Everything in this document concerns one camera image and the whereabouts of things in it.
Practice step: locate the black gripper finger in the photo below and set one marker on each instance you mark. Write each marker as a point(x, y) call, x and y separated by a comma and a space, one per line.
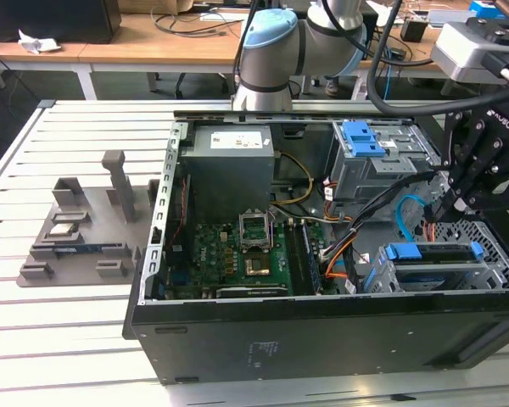
point(466, 161)
point(500, 195)

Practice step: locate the hard disk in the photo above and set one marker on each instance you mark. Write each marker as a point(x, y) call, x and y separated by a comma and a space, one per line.
point(403, 252)

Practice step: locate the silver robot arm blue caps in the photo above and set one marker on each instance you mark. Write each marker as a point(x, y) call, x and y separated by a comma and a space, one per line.
point(271, 55)

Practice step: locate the grey metal disk bay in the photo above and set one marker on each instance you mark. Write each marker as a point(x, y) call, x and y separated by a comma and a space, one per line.
point(488, 275)

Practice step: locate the grey optical drive cage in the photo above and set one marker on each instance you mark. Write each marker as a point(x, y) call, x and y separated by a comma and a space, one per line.
point(365, 178)

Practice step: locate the blue plastic drive latch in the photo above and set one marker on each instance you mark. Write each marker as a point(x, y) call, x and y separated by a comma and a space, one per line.
point(360, 142)

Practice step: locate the wooden desk with clutter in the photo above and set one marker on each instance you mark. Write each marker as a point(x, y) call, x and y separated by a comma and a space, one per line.
point(411, 55)

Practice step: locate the small black cube box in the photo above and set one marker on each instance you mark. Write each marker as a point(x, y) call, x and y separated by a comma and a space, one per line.
point(413, 30)

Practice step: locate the blue cardboard box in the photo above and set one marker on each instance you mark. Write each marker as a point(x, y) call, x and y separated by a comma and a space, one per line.
point(483, 8)

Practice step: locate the grey flat box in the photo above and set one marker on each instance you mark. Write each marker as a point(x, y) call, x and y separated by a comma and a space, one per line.
point(449, 16)

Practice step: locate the installed RAM stick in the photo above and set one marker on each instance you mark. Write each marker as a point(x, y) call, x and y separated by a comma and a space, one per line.
point(314, 258)

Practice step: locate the black RAM slot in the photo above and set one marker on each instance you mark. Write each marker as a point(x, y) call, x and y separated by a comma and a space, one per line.
point(292, 254)
point(304, 263)

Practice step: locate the metal locking lever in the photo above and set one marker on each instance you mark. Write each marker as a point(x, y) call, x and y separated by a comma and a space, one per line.
point(273, 229)

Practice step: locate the CPU socket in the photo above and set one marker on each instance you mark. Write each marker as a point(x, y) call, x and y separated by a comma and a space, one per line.
point(257, 266)

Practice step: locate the grey power supply unit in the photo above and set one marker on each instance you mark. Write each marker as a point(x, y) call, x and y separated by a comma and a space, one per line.
point(225, 178)

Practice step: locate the black graphics card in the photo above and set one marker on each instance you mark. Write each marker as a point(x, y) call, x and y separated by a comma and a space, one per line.
point(250, 291)

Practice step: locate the black open PC case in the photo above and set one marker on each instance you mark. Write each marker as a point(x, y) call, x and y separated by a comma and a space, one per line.
point(280, 339)

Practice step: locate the green motherboard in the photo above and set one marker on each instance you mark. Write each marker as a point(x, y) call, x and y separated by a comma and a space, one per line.
point(220, 254)

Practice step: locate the wooden desk white legs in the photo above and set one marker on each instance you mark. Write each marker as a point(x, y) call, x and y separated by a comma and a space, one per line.
point(161, 51)

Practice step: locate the grey parts rack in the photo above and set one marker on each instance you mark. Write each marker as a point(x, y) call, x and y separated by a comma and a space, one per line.
point(102, 229)

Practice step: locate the blue RAM stick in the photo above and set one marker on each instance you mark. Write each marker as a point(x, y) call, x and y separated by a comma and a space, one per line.
point(76, 249)

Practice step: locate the silver CPU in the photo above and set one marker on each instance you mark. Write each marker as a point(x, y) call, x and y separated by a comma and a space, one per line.
point(61, 230)

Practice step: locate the black computer tower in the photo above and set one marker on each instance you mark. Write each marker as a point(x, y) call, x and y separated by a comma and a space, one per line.
point(59, 19)

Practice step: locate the crumpled white paper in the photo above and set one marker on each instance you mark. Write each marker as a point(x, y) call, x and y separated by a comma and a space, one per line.
point(38, 42)

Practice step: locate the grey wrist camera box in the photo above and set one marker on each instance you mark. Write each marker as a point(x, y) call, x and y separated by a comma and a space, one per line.
point(458, 51)

